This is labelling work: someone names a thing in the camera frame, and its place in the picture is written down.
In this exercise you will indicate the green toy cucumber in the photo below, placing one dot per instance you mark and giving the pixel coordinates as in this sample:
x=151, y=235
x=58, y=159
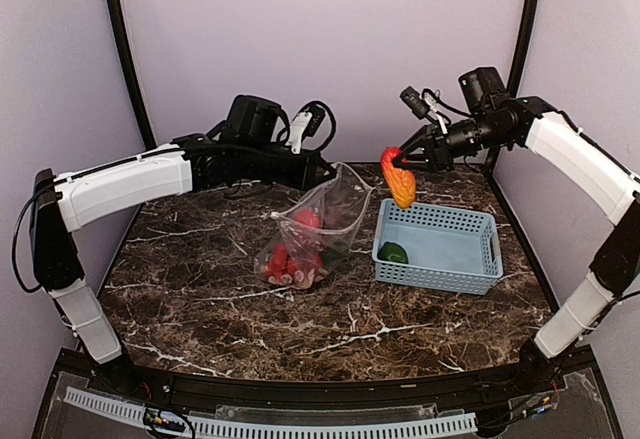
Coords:
x=333, y=254

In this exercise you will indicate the light blue plastic basket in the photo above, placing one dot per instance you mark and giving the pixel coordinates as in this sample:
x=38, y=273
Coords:
x=449, y=249

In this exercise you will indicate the black frame post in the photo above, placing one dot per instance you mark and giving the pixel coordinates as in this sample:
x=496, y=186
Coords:
x=522, y=44
x=120, y=35

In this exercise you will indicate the right black frame post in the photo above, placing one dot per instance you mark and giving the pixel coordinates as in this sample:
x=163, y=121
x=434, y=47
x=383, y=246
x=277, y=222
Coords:
x=522, y=44

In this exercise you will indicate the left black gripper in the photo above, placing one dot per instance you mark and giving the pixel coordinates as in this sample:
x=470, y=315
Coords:
x=306, y=178

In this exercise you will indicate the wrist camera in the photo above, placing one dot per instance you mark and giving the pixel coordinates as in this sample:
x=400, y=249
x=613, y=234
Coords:
x=426, y=105
x=306, y=124

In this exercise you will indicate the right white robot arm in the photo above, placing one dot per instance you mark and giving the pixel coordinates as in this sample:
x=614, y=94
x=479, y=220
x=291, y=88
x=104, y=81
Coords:
x=496, y=118

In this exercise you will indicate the clear zip top bag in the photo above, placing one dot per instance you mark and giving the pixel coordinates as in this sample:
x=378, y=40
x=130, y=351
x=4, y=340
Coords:
x=341, y=202

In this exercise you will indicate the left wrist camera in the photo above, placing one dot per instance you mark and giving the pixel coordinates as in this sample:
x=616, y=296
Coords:
x=306, y=124

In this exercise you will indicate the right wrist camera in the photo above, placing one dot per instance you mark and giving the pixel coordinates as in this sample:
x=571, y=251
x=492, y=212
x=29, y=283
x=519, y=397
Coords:
x=426, y=105

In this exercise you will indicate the light blue slotted cable duct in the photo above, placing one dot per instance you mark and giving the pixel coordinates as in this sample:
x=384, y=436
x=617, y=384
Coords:
x=244, y=422

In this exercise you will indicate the left black frame post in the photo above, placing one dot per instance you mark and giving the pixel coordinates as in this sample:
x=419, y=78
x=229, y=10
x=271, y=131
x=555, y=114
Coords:
x=120, y=35

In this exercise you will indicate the black front rail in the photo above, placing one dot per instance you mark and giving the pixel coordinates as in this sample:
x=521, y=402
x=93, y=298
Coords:
x=479, y=390

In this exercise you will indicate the orange red toy mango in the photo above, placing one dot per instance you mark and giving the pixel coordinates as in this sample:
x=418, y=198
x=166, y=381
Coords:
x=401, y=182

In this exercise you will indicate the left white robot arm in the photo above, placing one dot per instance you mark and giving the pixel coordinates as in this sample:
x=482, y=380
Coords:
x=257, y=141

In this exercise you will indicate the red lychee bunch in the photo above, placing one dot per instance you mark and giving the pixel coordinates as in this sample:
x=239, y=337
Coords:
x=279, y=267

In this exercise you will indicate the red toy fruit ball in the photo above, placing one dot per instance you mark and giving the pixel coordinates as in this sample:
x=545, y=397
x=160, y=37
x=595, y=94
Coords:
x=309, y=219

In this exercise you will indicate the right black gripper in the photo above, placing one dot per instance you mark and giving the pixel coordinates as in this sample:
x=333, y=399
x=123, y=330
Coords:
x=442, y=157

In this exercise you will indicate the green toy avocado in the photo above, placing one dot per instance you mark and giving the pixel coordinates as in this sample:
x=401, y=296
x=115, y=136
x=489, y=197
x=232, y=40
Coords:
x=393, y=252

